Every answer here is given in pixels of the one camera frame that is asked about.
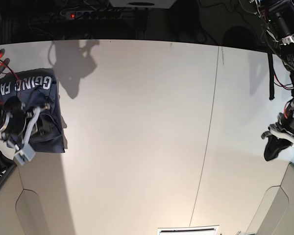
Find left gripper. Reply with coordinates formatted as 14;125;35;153
261;100;294;162

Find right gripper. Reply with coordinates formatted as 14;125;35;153
0;96;56;148

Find blue grey t-shirt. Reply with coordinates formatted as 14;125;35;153
0;68;69;154

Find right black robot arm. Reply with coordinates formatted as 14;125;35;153
0;45;61;151

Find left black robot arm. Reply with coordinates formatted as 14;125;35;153
250;0;294;162

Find red grey pliers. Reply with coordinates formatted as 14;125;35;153
0;48;10;75

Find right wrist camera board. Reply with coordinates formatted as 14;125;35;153
14;143;36;165

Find white power strip red switch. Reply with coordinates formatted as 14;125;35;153
60;9;122;20

